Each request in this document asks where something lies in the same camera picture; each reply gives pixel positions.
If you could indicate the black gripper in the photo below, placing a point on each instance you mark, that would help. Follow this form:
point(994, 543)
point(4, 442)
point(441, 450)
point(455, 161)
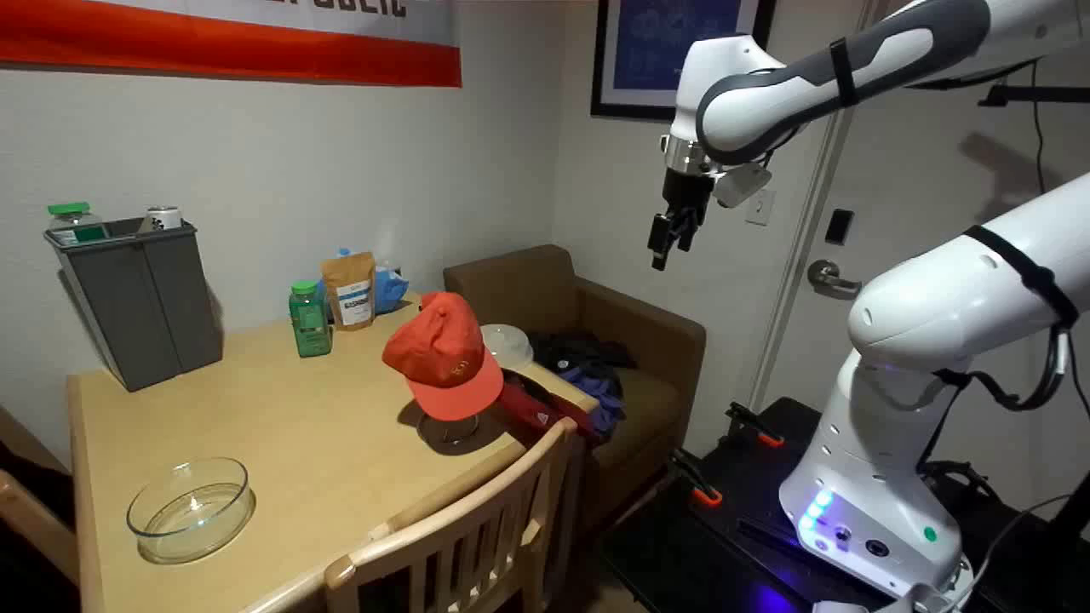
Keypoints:
point(685, 197)

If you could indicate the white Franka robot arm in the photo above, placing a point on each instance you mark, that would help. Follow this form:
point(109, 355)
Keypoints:
point(941, 307)

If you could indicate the black baseball cap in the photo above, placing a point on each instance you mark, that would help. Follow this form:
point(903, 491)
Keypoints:
point(462, 430)

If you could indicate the brown sofa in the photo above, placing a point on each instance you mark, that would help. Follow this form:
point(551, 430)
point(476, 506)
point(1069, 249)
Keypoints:
point(650, 361)

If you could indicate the black clothes pile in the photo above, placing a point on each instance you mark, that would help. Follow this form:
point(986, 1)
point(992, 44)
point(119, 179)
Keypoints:
point(580, 346)

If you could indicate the black door lock plate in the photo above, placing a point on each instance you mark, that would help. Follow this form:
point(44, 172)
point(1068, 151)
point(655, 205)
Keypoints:
point(840, 226)

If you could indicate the purple cloth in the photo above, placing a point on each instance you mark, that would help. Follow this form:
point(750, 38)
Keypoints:
point(597, 391)

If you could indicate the black framed poster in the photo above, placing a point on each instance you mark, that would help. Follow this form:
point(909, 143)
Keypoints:
point(649, 51)

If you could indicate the blue plastic bag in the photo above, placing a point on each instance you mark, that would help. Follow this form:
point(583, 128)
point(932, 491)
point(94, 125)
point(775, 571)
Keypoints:
point(390, 290)

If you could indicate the brown paper pouch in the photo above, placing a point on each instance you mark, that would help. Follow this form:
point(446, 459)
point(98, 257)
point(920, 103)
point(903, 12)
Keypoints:
point(348, 293)

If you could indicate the light wooden chair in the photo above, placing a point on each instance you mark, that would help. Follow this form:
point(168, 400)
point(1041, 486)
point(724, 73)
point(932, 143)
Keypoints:
point(28, 498)
point(476, 522)

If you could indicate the green plastic bottle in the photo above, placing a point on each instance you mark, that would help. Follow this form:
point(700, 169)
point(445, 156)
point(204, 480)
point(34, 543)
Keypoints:
point(310, 322)

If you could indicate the red and white banner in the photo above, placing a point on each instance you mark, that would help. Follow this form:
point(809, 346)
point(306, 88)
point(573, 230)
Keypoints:
point(227, 44)

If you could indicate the white capped container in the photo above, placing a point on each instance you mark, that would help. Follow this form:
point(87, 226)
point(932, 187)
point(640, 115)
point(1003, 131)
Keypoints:
point(165, 220)

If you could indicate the grey plastic bin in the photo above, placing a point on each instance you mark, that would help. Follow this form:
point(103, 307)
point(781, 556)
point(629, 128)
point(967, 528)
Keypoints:
point(140, 299)

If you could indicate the clear glass bowl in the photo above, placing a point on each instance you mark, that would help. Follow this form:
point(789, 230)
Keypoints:
point(191, 511)

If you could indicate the green capped bottle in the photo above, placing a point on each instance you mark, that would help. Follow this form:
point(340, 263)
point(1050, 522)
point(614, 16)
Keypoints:
point(71, 216)

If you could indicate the white light switch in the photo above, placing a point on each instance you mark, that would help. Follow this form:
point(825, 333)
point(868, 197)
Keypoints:
point(761, 205)

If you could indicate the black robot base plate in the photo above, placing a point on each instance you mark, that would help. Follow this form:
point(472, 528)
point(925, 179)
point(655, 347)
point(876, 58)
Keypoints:
point(701, 556)

